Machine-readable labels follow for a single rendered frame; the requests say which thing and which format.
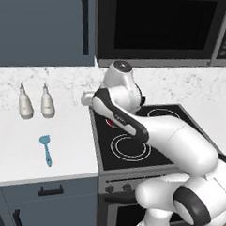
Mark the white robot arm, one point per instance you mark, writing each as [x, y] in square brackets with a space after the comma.
[185, 147]

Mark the blue-grey wall cupboard door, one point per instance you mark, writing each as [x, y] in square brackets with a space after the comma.
[38, 26]

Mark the blue-grey base cupboard door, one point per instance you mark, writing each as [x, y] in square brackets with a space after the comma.
[59, 217]

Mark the blue spatula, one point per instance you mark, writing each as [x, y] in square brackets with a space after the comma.
[47, 152]

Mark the blue-grey drawer front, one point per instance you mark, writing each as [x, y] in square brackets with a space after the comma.
[79, 191]

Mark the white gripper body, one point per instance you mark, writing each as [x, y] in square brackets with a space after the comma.
[86, 98]

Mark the black microwave oven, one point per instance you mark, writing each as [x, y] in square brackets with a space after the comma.
[163, 26]

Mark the oven door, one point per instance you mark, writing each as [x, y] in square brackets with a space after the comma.
[119, 217]

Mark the black glass hob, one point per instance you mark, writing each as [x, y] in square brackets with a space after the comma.
[109, 155]

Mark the grey stove knob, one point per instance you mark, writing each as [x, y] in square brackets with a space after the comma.
[127, 187]
[109, 189]

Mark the white bottle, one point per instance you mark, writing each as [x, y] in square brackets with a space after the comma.
[25, 105]
[47, 105]

